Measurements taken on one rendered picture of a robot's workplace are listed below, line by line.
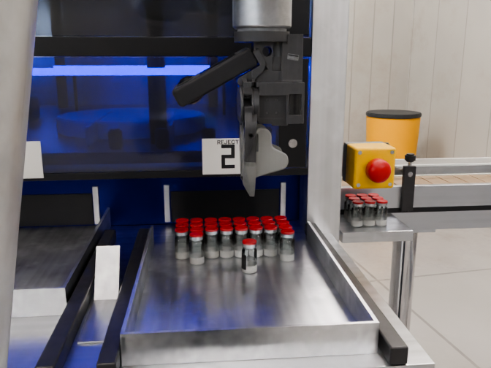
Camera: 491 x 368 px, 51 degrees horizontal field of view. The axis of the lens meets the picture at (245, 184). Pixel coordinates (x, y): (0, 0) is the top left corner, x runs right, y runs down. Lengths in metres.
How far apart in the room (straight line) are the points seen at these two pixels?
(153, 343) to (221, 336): 0.07
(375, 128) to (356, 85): 0.78
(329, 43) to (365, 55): 4.26
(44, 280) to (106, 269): 0.11
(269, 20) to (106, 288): 0.39
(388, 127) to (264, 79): 3.73
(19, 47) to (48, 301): 0.51
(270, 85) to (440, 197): 0.54
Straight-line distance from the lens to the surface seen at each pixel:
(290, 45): 0.68
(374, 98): 5.18
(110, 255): 0.70
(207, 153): 0.85
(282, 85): 0.66
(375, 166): 0.87
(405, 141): 4.43
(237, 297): 0.67
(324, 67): 0.87
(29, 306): 0.67
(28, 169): 0.89
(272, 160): 0.67
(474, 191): 1.13
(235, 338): 0.54
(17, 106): 0.17
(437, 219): 1.11
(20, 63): 0.17
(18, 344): 0.63
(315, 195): 0.89
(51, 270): 0.80
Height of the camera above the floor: 1.18
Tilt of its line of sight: 14 degrees down
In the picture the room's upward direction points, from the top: straight up
